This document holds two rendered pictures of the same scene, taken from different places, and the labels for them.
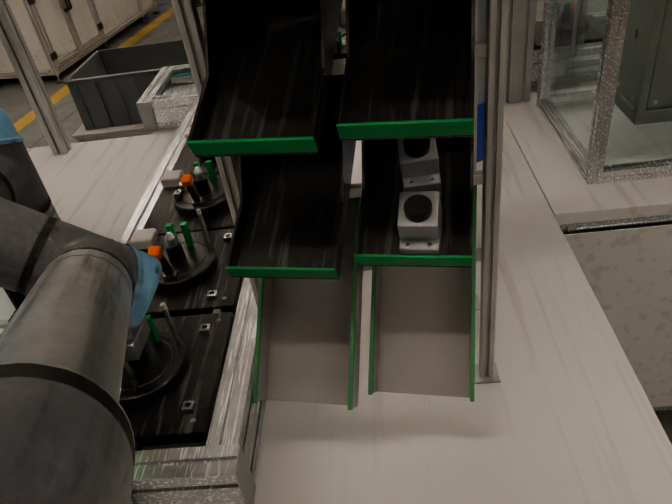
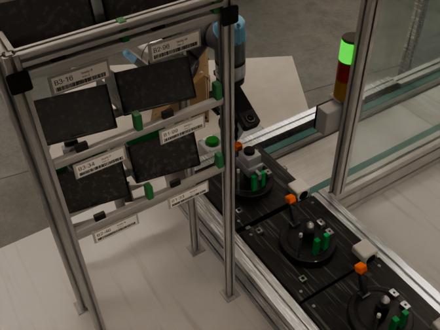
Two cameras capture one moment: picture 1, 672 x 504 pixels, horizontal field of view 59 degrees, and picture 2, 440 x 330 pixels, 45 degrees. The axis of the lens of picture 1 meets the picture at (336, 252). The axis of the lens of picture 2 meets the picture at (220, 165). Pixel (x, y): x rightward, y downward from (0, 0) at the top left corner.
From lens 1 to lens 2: 153 cm
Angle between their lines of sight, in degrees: 94
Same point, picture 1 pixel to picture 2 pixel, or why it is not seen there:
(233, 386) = (200, 201)
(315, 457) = (156, 225)
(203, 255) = (293, 248)
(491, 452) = not seen: hidden behind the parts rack
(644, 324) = not seen: outside the picture
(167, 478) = not seen: hidden behind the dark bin
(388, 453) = (121, 241)
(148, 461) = (205, 161)
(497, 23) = (21, 133)
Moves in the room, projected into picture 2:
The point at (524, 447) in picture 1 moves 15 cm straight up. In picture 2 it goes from (54, 272) to (39, 236)
